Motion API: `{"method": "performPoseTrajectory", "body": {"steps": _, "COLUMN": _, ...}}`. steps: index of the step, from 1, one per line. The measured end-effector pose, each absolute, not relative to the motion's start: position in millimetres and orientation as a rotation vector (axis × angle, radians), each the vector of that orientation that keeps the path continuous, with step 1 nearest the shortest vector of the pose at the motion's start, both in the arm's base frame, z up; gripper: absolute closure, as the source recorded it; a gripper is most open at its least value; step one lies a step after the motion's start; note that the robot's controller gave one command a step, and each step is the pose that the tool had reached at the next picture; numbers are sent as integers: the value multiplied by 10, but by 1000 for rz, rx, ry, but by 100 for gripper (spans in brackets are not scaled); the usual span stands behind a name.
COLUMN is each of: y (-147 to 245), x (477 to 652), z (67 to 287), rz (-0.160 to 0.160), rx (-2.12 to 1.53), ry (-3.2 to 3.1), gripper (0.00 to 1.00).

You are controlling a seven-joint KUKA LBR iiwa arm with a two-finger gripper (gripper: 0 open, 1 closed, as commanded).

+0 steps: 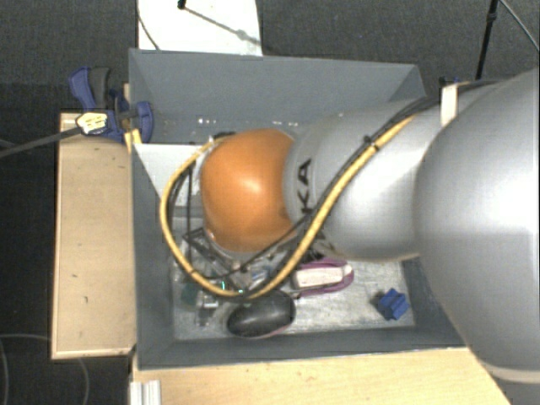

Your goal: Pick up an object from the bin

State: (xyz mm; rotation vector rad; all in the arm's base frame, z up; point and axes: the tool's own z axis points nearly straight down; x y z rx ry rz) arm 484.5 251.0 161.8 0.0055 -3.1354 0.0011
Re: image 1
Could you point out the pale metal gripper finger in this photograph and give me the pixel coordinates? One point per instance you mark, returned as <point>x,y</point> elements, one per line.
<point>208,308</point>

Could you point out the black oval object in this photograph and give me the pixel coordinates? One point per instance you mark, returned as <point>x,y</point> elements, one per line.
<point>261,315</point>

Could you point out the white flat packet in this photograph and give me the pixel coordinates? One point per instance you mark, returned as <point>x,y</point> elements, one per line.
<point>316,277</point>

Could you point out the pale wood board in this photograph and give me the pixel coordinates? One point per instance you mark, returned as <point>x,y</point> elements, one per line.
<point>95,234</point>

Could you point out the blue toy block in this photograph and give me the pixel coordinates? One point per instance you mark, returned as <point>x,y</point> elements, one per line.
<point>393,304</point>

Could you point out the grey metal bin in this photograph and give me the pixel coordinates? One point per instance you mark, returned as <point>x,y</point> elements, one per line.
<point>261,87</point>

